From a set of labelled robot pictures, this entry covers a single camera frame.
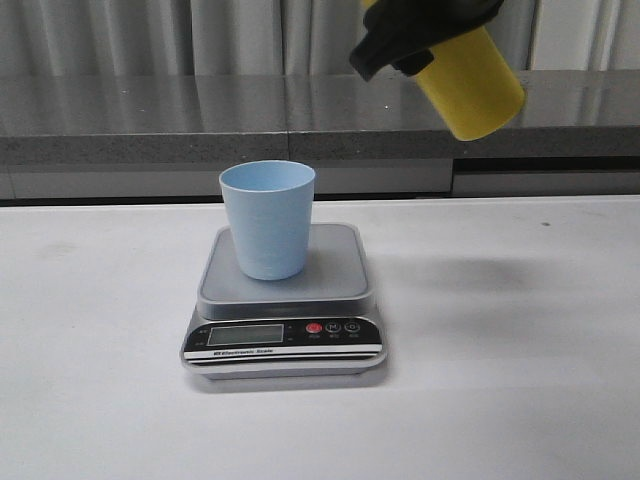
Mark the silver digital kitchen scale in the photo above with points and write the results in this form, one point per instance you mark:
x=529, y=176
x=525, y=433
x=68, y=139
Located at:
x=322, y=321

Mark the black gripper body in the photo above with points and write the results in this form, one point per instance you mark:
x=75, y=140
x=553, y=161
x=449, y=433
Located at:
x=402, y=34

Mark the dark granite counter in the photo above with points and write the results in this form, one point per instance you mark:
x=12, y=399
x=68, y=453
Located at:
x=146, y=139

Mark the yellow squeeze bottle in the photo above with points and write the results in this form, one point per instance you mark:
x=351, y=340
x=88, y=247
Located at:
x=471, y=86

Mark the light blue plastic cup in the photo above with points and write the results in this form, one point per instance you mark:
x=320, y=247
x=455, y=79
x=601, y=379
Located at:
x=268, y=205

